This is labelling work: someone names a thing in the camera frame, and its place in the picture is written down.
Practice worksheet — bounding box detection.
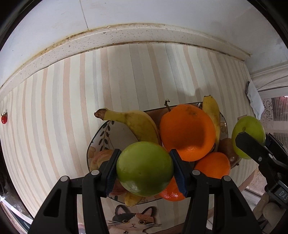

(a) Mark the green apple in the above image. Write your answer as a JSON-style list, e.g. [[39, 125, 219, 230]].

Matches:
[[116, 141, 173, 197], [231, 116, 266, 160]]

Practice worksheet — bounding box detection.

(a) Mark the large yellow banana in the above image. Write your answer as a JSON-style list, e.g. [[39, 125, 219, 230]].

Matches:
[[202, 95, 221, 152]]

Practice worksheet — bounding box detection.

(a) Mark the small yellow banana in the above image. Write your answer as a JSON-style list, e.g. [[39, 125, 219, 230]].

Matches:
[[94, 108, 162, 145]]

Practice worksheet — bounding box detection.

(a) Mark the small orange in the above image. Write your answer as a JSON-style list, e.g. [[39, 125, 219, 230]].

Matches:
[[159, 177, 185, 202]]

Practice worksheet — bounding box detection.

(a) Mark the red apple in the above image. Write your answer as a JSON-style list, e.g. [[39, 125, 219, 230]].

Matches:
[[89, 150, 127, 196]]

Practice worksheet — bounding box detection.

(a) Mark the patterned ceramic plate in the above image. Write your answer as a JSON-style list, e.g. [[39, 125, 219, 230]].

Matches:
[[86, 107, 228, 205]]

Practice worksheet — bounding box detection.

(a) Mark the large orange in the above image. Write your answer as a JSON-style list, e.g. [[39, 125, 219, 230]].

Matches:
[[159, 104, 216, 161]]

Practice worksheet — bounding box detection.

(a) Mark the white tissue paper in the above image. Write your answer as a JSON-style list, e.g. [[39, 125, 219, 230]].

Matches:
[[247, 81, 265, 120]]

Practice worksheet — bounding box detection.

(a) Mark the black smartphone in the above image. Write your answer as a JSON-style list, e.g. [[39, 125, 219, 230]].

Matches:
[[245, 81, 250, 96]]

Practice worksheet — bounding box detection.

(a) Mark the red cherry tomato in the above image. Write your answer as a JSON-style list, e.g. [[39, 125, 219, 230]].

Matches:
[[1, 112, 8, 124]]

